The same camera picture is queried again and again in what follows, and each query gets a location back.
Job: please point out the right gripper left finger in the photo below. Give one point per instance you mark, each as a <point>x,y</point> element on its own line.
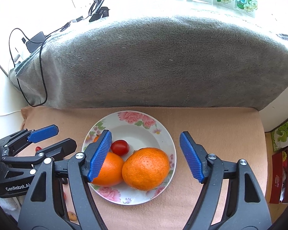
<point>44,204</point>

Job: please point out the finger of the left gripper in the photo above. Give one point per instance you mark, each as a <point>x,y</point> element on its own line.
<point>56,151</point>
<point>43,132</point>

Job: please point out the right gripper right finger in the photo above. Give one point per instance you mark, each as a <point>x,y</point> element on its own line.
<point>245,206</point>

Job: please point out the brown longan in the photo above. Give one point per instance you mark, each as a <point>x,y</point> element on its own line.
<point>72,216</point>

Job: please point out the small mandarin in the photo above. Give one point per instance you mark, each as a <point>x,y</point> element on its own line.
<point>96,138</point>

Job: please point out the smooth large orange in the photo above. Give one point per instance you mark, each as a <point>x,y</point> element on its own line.
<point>111,171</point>

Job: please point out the round red cherry tomato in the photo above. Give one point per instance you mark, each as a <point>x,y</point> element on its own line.
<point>120,147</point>

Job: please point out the bumpy large orange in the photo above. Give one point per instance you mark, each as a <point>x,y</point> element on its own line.
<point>146,168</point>

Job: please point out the white gloved left hand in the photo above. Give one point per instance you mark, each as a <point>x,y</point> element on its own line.
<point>10,205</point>

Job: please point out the red box on floor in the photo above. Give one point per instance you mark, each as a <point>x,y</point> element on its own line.
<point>279,186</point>

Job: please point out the pink table cloth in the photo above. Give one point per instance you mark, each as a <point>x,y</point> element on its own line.
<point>230,133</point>

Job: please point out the green printed carton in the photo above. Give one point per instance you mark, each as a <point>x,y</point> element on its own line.
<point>279,137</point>

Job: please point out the floral white ceramic plate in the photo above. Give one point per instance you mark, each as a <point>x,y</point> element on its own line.
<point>139,130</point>

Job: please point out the black power adapter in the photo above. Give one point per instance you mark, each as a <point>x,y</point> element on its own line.
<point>33,43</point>

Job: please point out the grey plush cushion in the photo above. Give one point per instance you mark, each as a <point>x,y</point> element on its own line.
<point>164,61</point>

